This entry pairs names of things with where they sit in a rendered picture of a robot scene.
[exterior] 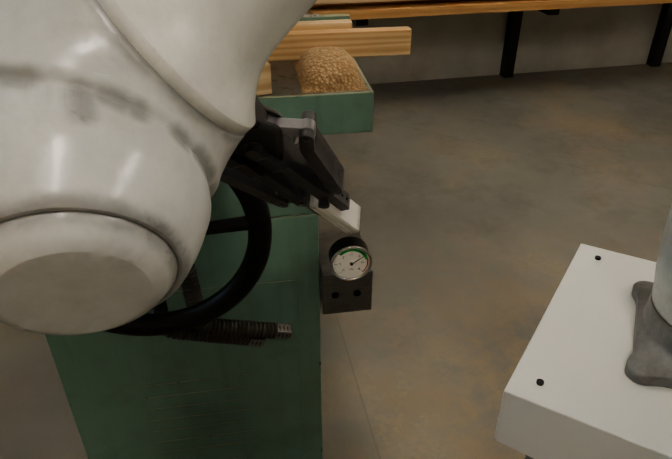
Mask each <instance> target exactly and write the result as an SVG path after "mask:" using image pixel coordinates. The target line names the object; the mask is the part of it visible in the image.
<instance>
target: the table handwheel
mask: <svg viewBox="0 0 672 459"><path fill-rule="evenodd" d="M229 186H230V188H231V189H232V190H233V192H234V193H235V195H236V196H237V198H238V200H239V201H240V203H241V206H242V208H243V211H244V213H245V216H240V217H233V218H227V219H220V220H214V221H210V223H209V226H208V229H207V232H206V235H211V234H220V233H228V232H236V231H245V230H248V243H247V249H246V252H245V256H244V258H243V261H242V263H241V265H240V267H239V269H238V270H237V272H236V273H235V275H234V276H233V277H232V278H231V280H230V281H229V282H228V283H227V284H226V285H225V286H224V287H223V288H221V289H220V290H219V291H218V292H216V293H215V294H213V295H212V296H210V297H209V298H207V299H205V300H203V301H201V302H199V303H197V304H194V305H192V306H189V307H186V308H183V309H179V310H175V311H170V312H163V313H146V314H144V315H143V316H141V317H139V318H138V319H136V320H134V321H132V322H130V323H127V324H125V325H122V326H119V327H116V328H113V329H110V330H106V331H104V332H109V333H114V334H120V335H128V336H161V335H169V334H174V333H179V332H184V331H187V330H191V329H194V328H197V327H200V326H202V325H205V324H207V323H209V322H211V321H213V320H215V319H217V318H219V317H221V316H222V315H224V314H226V313H227V312H229V311H230V310H231V309H233V308H234V307H235V306H236V305H238V304H239V303H240V302H241V301H242V300H243V299H244V298H245V297H246V296H247V295H248V294H249V292H250V291H251V290H252V289H253V287H254V286H255V285H256V283H257V282H258V280H259V278H260V277H261V275H262V273H263V271H264V269H265V267H266V264H267V261H268V258H269V255H270V250H271V243H272V222H271V215H270V211H269V207H268V204H267V202H266V201H264V200H262V199H260V198H257V197H255V196H253V195H251V194H248V193H246V192H244V191H242V190H239V189H237V188H235V187H233V186H231V185H229Z"/></svg>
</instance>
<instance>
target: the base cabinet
mask: <svg viewBox="0 0 672 459"><path fill-rule="evenodd" d="M271 222H272V243H271V250H270V255H269V258H268V261H267V264H266V267H265V269H264V271H263V273H262V275H261V277H260V278H259V280H258V282H257V283H256V285H255V286H254V287H253V289H252V290H251V291H250V292H249V294H248V295H247V296H246V297H245V298H244V299H243V300H242V301H241V302H240V303H239V304H238V305H236V306H235V307H234V308H233V309H231V310H230V311H229V312H227V313H226V314H224V315H222V316H221V317H219V318H218V319H220V318H222V319H225V318H226V319H227V320H228V319H231V320H233V319H235V320H243V321H245V320H247V321H249V320H251V321H255V322H256V321H259V322H261V321H263V322H267V323H268V322H271V323H272V322H276V323H277V322H278V323H289V324H291V328H292V334H291V337H290V338H289V340H286V339H274V338H273V339H271V338H269V339H268V338H265V340H266V341H265V343H264V345H263V347H252V346H244V345H242V346H241V345H236V344H235V345H233V344H230V345H229V344H224V343H223V344H220V343H218V344H217V343H216V342H215V343H212V342H210V343H208V342H205V343H204V342H203V341H202V342H199V341H197V342H195V341H190V340H189V341H186V340H183V341H182V340H181V339H180V340H177V339H174V340H173V339H172V338H167V337H166V336H162V335H161V336H128V335H120V334H114V333H109V332H104V331H101V332H96V333H90V334H81V335H48V334H45V336H46V339H47V342H48V345H49V348H50V350H51V353H52V356H53V359H54V362H55V365H56V368H57V371H58V373H59V376H60V379H61V382H62V385H63V388H64V391H65V394H66V396H67V399H68V402H69V405H70V408H71V411H72V414H73V417H74V419H75V422H76V425H77V428H78V431H79V434H80V437H81V440H82V442H83V445H84V448H85V451H86V454H87V457H88V459H323V441H322V387H321V333H320V279H319V225H318V215H316V214H315V213H314V214H302V215H290V216H277V217H271ZM247 243H248V230H245V231H236V232H228V233H220V234H211V235H205V238H204V241H203V244H202V247H201V249H200V251H199V254H198V256H197V258H196V260H195V262H194V264H195V268H196V272H197V276H198V280H199V284H200V288H201V292H202V295H203V299H204V300H205V299H207V298H209V297H210V296H212V295H213V294H215V293H216V292H218V291H219V290H220V289H221V288H223V287H224V286H225V285H226V284H227V283H228V282H229V281H230V280H231V278H232V277H233V276H234V275H235V273H236V272H237V270H238V269H239V267H240V265H241V263H242V261H243V258H244V256H245V252H246V249H247Z"/></svg>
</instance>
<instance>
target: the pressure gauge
mask: <svg viewBox="0 0 672 459"><path fill-rule="evenodd" d="M365 255H366V256H365ZM328 256H329V261H330V267H331V271H332V273H333V274H334V275H335V276H336V277H337V278H339V279H342V280H345V281H351V280H356V279H359V278H361V277H363V276H364V275H366V274H367V273H368V271H369V270H370V268H371V266H372V257H371V254H370V252H369V250H368V247H367V244H366V243H365V242H364V241H363V240H362V239H360V238H357V237H352V236H351V237H344V238H341V239H339V240H337V241H336V242H335V243H334V244H333V245H332V246H331V247H330V250H329V254H328ZM363 256H364V257H363ZM361 257H363V258H361ZM360 258H361V259H360ZM358 259H360V260H358ZM357 260H358V261H357ZM355 261H357V262H356V263H354V264H353V265H352V266H351V265H350V262H355Z"/></svg>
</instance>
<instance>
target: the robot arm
mask: <svg viewBox="0 0 672 459"><path fill-rule="evenodd" d="M316 1H317V0H0V322H2V323H4V324H7V325H9V326H12V327H15V328H17V329H21V330H25V331H29V332H34V333H40V334H48V335H81V334H90V333H96V332H101V331H106V330H110V329H113V328H116V327H119V326H122V325H125V324H127V323H130V322H132V321H134V320H136V319H138V318H139V317H141V316H143V315H144V314H146V313H147V312H148V311H150V310H151V309H152V308H154V307H156V306H157V305H159V304H161V303H162V302H164V301H165V300H166V299H168V298H169V297H170V296H171V295H172V294H173V293H174V292H175V291H176V290H177V289H178V288H179V287H180V286H181V284H182V283H183V281H184V280H185V278H186V277H187V275H188V273H189V271H190V269H191V268H192V266H193V264H194V262H195V260H196V258H197V256H198V254H199V251H200V249H201V247H202V244H203V241H204V238H205V235H206V232H207V229H208V226H209V223H210V218H211V197H212V196H213V194H214V193H215V192H216V190H217V188H218V185H219V182H220V181H222V182H224V183H226V184H228V185H231V186H233V187H235V188H237V189H239V190H242V191H244V192H246V193H248V194H251V195H253V196H255V197H257V198H260V199H262V200H264V201H266V202H269V203H271V204H273V205H275V206H277V207H280V208H286V207H288V205H289V203H293V204H295V205H296V206H298V207H306V208H308V209H309V210H311V211H312V212H313V213H315V214H316V215H319V216H322V217H324V218H325V219H326V220H328V221H329V222H331V223H332V224H334V225H335V226H336V227H338V228H339V229H341V230H342V231H344V232H345V233H346V234H352V233H357V232H359V226H360V209H361V207H360V206H359V205H358V204H356V203H355V202H354V201H353V200H351V199H350V195H349V194H348V193H347V192H346V191H345V190H343V180H344V167H343V166H342V164H341V163H340V161H339V160H338V158H337V157H336V155H335V154H334V152H333V151H332V149H331V148H330V146H329V144H328V143H327V141H326V140H325V138H324V137H323V135H322V134H321V132H320V131H319V129H318V128H317V115H316V113H315V112H313V111H310V110H306V111H303V112H302V115H301V119H297V118H283V116H282V115H281V113H280V112H278V111H277V110H275V109H272V108H269V107H267V106H265V105H263V104H262V103H261V102H260V100H259V98H258V97H257V95H256V91H257V85H258V81H259V78H260V75H261V71H262V69H263V67H264V66H265V64H266V62H267V60H268V58H269V56H270V55H271V54H272V52H273V51H274V50H275V48H276V47H277V46H278V45H279V43H280V42H281V41H282V40H283V39H284V37H285V36H286V35H287V34H288V33H289V32H290V31H291V29H292V28H293V27H294V26H295V25H296V24H297V23H298V21H299V20H300V19H301V18H302V17H303V16H304V15H305V14H306V12H307V11H308V10H309V9H310V8H311V7H312V6H313V5H314V3H315V2H316ZM290 138H291V139H290ZM291 140H292V141H294V142H293V144H292V142H291ZM298 148H300V150H299V149H298ZM275 191H276V192H278V193H277V194H275ZM631 295H632V297H633V299H634V301H635V305H636V313H635V326H634V340H633V352H632V354H631V355H630V356H629V358H628V359H627V362H626V366H625V370H624V372H625V375H626V376H627V377H628V378H629V379H630V380H631V381H632V382H634V383H636V384H639V385H644V386H657V387H666V388H670V389H672V205H671V208H670V211H669V214H668V217H667V221H666V224H665V227H664V231H663V235H662V239H661V243H660V247H659V252H658V257H657V262H656V269H655V278H654V282H650V281H637V282H635V283H634V285H633V288H632V292H631Z"/></svg>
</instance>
